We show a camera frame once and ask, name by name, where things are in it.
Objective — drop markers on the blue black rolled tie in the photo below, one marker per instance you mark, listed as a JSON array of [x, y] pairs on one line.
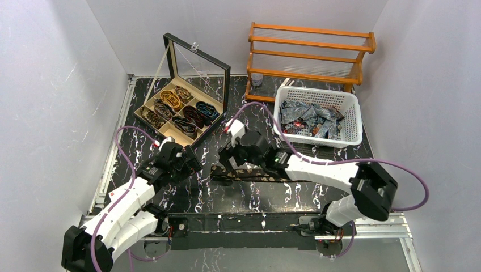
[[207, 111]]

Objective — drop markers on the brown rolled tie back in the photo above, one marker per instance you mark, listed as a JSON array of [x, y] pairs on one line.
[[183, 94]]

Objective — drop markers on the dark red rolled tie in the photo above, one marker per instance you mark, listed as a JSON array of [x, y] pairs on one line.
[[192, 114]]

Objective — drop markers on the black tie storage box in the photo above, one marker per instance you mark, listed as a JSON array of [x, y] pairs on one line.
[[206, 77]]

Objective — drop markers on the gold rolled tie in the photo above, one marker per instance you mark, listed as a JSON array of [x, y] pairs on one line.
[[170, 98]]

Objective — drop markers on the white plastic basket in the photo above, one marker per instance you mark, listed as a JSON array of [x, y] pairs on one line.
[[345, 103]]

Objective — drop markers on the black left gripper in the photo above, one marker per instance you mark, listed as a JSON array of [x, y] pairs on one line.
[[191, 160]]

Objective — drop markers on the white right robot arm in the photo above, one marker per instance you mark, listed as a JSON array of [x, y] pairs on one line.
[[371, 190]]

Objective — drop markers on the grey striped rolled tie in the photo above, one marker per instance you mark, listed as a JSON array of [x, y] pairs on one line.
[[186, 126]]

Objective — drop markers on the olive patterned rolled tie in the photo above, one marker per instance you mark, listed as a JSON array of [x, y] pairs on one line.
[[154, 119]]

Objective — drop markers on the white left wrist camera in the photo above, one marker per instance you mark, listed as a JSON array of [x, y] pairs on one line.
[[166, 140]]

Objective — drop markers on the small clear plastic cup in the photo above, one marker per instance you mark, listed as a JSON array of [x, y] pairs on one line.
[[256, 79]]

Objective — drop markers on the brown patterned rolled tie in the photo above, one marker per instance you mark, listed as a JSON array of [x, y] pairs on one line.
[[164, 110]]

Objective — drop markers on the orange wooden shoe rack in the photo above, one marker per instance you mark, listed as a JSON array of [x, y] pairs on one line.
[[313, 54]]

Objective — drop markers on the grey ties in basket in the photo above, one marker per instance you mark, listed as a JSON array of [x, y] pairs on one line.
[[310, 119]]

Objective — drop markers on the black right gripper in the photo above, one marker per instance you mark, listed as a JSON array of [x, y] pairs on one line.
[[228, 155]]

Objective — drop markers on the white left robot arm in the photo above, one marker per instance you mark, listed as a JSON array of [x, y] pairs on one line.
[[130, 215]]

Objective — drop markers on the black gold floral tie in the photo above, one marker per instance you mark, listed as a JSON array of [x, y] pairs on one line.
[[221, 174]]

